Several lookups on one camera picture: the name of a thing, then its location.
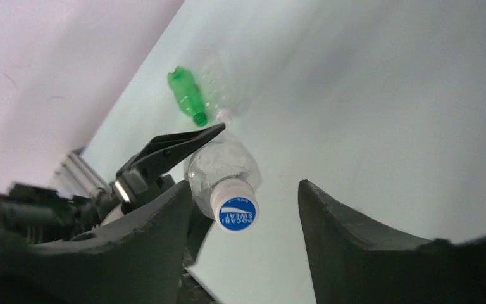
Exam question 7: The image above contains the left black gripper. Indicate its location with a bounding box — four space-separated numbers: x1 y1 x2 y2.
71 122 227 265

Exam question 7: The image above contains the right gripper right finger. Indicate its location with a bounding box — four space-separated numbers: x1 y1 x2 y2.
298 180 486 303

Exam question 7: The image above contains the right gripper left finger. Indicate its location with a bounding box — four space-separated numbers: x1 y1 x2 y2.
0 181 192 303

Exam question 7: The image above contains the clear bottle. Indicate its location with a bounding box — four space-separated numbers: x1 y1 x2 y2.
184 130 262 219
196 49 251 125

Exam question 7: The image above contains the white cap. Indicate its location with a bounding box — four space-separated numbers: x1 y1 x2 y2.
209 178 259 232

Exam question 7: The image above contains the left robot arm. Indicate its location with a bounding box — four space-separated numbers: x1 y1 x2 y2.
0 123 225 269

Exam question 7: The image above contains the green plastic bottle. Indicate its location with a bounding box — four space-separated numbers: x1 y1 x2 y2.
167 66 208 127

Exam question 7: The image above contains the clear bottle beside green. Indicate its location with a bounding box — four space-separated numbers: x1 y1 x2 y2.
196 49 251 125

